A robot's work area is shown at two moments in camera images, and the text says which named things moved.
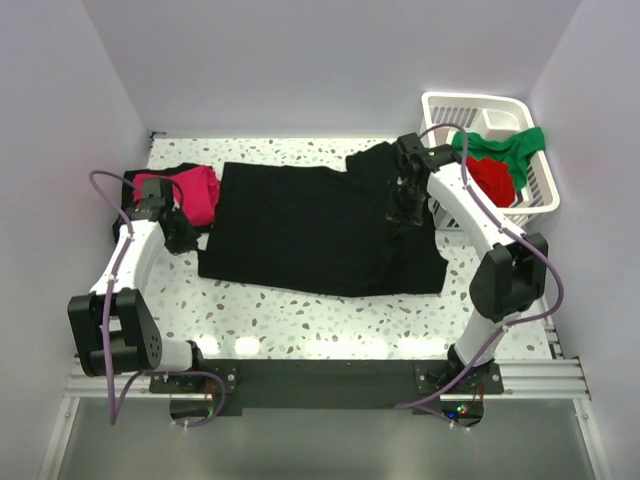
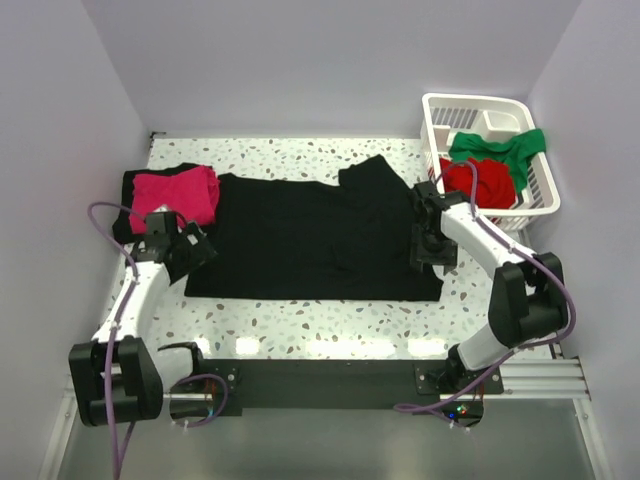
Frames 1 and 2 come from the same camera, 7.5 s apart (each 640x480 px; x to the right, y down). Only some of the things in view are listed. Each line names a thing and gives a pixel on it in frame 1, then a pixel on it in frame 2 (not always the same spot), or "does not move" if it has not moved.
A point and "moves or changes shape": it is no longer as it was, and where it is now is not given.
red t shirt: [494, 180] does not move
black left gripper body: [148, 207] → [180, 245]
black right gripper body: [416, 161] → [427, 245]
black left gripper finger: [182, 229] → [200, 242]
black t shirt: [318, 230] moves or changes shape
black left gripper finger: [180, 246] → [179, 266]
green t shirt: [515, 151] does not move
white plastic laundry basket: [491, 115] does not move
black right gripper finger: [416, 209] → [444, 254]
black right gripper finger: [397, 205] → [418, 247]
